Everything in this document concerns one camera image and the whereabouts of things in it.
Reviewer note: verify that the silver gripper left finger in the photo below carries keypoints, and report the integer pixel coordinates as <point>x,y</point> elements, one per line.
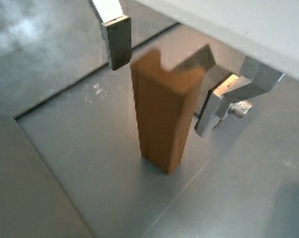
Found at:
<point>116,31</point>

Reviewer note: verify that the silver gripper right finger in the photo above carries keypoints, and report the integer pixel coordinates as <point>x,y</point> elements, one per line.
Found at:
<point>228,97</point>

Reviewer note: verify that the brown arch block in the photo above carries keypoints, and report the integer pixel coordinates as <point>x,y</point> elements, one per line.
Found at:
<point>165,99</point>

